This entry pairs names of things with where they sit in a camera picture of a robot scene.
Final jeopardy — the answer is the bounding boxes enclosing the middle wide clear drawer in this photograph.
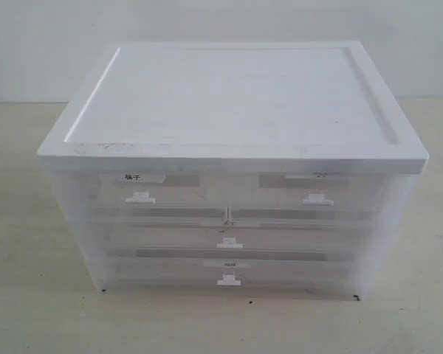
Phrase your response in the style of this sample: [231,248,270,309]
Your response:
[105,224,365,253]

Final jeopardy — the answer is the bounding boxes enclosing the bottom wide clear drawer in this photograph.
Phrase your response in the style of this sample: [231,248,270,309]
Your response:
[111,256,355,292]

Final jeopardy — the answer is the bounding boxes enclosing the translucent plastic drawer cabinet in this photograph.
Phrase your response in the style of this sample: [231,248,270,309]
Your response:
[37,41,428,300]

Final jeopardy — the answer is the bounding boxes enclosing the wide clear drawer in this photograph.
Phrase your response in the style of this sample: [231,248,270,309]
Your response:
[105,224,365,253]
[111,256,355,292]

